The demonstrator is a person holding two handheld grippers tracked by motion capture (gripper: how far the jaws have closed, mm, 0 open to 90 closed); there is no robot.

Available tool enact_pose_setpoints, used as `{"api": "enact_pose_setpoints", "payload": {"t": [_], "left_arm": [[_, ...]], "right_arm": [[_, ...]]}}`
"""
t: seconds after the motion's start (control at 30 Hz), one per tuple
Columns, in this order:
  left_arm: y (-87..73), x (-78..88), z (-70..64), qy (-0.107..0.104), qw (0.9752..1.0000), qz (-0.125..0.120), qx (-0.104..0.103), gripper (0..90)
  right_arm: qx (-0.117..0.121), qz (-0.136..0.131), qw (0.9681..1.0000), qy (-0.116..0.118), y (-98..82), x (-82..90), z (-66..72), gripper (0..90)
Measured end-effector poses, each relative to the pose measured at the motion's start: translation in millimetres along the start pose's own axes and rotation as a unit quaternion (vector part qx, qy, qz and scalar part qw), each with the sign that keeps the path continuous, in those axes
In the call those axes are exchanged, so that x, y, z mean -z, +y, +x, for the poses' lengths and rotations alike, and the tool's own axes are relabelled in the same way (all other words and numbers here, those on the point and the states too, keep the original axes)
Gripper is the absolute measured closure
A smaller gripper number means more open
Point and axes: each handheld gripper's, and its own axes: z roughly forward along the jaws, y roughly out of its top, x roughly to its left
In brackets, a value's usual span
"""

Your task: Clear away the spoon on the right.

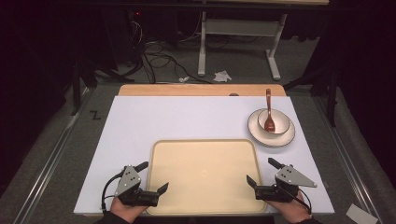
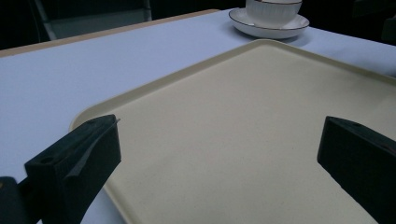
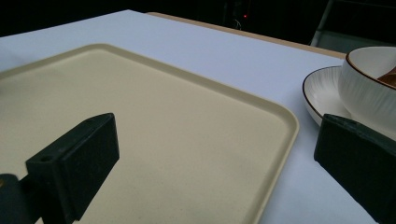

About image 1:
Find black metal stand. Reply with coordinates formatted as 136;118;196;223
70;58;135;117
282;65;341;128

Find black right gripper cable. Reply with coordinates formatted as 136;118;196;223
288;186;313;216

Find metal floor rail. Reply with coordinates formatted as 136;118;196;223
12;88;95;224
313;95;385;224

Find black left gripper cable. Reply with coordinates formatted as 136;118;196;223
100;172;126;215

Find person's right hand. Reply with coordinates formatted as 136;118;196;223
266;190;313;224

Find brown wooden spoon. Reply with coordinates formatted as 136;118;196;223
263;88;277;133

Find black floor cables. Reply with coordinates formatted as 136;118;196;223
129;18;214;85

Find white metal desk frame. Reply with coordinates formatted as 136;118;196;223
197;11;290;81

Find white table mat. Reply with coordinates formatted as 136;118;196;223
73;95;336;217

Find flat white paper sheet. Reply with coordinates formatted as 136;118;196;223
346;203;379;224

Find black computer case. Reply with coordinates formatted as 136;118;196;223
102;8;148;64

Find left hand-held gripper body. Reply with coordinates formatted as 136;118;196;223
114;165;160;208

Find wooden table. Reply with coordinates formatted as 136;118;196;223
118;83;288;98

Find person's left hand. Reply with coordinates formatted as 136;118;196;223
109;197;149;224

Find large crumpled white paper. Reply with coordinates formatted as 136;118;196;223
212;70;233;83

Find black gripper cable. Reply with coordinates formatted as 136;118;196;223
100;172;126;215
288;186;313;216

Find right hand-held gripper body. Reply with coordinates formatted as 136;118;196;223
254;164;318;203

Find beige plastic tray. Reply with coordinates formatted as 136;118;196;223
145;138;268;217

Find white plate with dark rim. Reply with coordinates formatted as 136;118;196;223
247;107;296;148

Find white bowl with dark rim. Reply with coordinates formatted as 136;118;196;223
257;107;291;136

